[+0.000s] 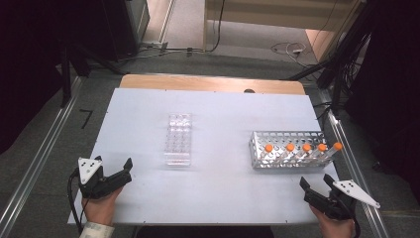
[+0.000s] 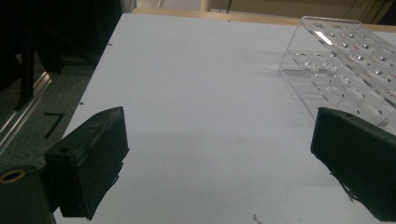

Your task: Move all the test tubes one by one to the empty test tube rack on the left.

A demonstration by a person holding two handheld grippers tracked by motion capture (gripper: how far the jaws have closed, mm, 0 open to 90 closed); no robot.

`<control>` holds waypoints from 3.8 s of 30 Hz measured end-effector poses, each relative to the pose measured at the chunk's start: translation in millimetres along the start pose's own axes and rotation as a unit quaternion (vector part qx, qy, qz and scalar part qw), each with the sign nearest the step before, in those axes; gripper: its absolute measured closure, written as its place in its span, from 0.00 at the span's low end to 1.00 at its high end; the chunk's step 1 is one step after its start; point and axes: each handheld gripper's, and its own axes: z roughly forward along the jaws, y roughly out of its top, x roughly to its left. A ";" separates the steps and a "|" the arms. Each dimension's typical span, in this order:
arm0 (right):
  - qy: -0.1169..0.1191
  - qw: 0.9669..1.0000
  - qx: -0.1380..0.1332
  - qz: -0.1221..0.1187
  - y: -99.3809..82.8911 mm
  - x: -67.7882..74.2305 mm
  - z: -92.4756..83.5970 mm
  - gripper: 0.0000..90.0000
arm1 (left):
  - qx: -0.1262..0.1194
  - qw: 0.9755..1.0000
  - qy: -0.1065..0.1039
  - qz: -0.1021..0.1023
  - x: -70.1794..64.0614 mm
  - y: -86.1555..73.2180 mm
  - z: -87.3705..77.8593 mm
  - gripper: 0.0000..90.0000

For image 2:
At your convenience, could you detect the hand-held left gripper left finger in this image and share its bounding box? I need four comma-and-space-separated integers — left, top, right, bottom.
43, 105, 130, 221

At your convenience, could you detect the black metal stand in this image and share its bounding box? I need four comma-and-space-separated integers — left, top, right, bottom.
14, 26, 36, 110

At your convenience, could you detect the aluminium rail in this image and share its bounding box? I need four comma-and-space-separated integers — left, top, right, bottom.
0, 71, 52, 157

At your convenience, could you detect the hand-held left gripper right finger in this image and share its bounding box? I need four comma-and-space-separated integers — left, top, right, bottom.
310, 106, 396, 222

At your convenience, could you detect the clear acrylic tube rack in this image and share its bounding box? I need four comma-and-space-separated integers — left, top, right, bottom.
277, 16, 396, 136

